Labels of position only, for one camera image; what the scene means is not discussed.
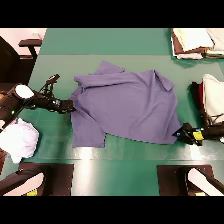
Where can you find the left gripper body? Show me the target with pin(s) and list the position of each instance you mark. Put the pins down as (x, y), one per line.
(66, 106)

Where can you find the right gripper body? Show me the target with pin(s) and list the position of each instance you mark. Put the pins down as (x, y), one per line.
(188, 133)

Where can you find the purple shirt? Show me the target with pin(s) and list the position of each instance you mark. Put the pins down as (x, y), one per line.
(130, 106)

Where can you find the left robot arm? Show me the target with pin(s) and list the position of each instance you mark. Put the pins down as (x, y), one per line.
(20, 100)

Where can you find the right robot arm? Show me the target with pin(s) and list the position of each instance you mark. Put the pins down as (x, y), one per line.
(196, 180)

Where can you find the red garment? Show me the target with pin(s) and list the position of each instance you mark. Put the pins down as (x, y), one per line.
(201, 100)

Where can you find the black garment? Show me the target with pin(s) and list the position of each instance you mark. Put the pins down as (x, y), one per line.
(195, 95)

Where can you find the cream folded garment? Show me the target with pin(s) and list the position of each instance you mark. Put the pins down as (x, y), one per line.
(191, 38)

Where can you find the white folded garment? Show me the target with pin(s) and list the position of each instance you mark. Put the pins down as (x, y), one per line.
(216, 38)

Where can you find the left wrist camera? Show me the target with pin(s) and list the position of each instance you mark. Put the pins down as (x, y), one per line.
(51, 80)

